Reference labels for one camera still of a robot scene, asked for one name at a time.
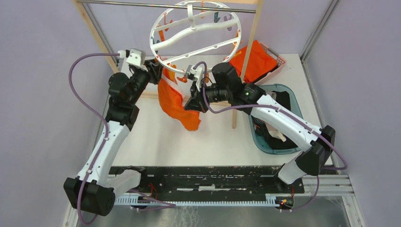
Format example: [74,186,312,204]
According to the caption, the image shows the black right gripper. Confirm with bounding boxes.
[184,79,231,114]

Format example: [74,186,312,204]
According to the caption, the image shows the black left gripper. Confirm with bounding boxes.
[128,58,166,105]

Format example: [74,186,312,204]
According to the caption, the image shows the orange underwear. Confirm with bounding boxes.
[157,68,201,131]

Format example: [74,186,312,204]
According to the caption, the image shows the white round clip hanger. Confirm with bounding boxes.
[149,0,242,69]

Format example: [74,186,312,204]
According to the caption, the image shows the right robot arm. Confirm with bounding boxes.
[184,61,336,193]

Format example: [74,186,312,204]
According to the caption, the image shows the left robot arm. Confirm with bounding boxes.
[63,60,163,216]

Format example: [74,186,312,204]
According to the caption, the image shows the orange cloth in basket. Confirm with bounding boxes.
[229,40,278,83]

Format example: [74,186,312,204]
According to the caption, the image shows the teal clothespin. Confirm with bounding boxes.
[213,12,221,23]

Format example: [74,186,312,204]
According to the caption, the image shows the pink garment in basin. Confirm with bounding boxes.
[269,130,287,142]

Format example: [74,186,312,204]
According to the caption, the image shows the dark clothes in basin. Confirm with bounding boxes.
[251,90,298,155]

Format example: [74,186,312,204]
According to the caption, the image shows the pink laundry basket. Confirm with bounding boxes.
[247,40,286,84]

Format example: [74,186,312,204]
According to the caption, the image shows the metal hanging rod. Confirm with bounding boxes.
[77,0,256,14]

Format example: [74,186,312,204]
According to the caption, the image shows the teal plastic basin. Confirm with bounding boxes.
[249,84,302,155]

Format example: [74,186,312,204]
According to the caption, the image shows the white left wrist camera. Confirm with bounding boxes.
[117,48,148,72]

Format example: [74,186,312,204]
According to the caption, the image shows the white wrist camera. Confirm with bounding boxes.
[184,65,208,91]
[117,48,148,72]

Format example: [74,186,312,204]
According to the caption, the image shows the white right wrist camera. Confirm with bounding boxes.
[184,65,208,91]

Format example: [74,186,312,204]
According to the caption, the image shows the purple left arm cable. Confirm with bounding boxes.
[68,52,121,226]

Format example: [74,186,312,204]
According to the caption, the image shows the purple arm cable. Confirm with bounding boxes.
[68,52,121,226]
[192,61,349,211]

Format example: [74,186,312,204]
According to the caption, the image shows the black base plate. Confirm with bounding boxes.
[109,166,305,202]

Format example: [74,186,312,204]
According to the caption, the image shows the wooden rack frame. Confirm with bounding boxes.
[73,0,264,129]

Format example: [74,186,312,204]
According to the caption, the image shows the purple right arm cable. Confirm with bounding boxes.
[192,61,349,211]

